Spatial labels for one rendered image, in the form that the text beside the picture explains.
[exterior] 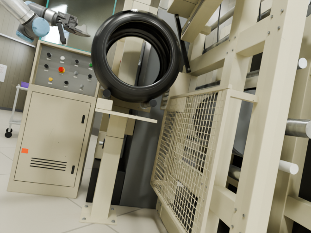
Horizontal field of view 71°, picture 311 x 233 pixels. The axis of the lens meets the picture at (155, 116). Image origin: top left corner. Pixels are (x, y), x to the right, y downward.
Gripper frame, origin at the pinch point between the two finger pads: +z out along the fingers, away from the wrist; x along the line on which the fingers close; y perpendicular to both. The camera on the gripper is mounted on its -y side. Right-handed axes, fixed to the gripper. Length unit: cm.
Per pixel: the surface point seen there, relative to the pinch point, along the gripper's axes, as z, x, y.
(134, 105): 43, 24, -29
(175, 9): 48, 16, 48
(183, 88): 74, 19, -5
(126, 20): 18.9, -12.0, 13.5
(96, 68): 11.2, -8.3, -18.2
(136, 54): 32.2, 26.2, 8.0
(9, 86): -400, 947, -64
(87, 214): 35, 30, -118
